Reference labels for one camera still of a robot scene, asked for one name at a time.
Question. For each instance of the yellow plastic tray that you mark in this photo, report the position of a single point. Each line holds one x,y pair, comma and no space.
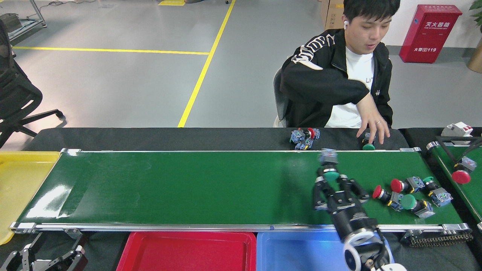
22,188

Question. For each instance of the gold plant pot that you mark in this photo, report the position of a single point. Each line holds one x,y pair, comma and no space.
476,58

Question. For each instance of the red plastic tray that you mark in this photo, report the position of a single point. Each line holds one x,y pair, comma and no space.
188,252

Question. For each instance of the person's right forearm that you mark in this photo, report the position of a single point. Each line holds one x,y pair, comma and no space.
327,90

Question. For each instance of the grey chair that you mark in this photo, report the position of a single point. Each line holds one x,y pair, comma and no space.
278,94

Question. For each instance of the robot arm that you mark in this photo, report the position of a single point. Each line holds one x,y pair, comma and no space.
357,241

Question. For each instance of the person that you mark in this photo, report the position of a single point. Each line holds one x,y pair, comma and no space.
357,67

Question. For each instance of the black office chair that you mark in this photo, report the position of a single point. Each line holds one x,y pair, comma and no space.
19,94

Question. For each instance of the red fire extinguisher box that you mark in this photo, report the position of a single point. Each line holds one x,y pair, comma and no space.
427,35

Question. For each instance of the green leafy plant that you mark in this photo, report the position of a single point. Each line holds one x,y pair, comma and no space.
477,11

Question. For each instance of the red push button switch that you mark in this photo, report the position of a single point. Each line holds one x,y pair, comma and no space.
377,192
396,185
461,177
297,136

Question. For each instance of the green conveyor belt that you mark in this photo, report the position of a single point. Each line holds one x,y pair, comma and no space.
188,188
467,195

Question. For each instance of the white circuit breaker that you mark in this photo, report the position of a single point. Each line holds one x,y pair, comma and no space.
453,130

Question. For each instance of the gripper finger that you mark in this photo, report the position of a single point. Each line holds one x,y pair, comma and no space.
15,263
71,261

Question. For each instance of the person's right hand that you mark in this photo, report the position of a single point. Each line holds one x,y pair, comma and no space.
376,120

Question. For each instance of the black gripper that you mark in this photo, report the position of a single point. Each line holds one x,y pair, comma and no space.
350,214

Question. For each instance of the blue plastic tray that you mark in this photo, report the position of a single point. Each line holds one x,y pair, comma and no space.
297,252

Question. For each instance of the cardboard box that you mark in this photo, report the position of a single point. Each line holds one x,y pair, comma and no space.
333,15

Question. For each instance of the metal rack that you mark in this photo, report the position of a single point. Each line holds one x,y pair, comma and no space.
17,24

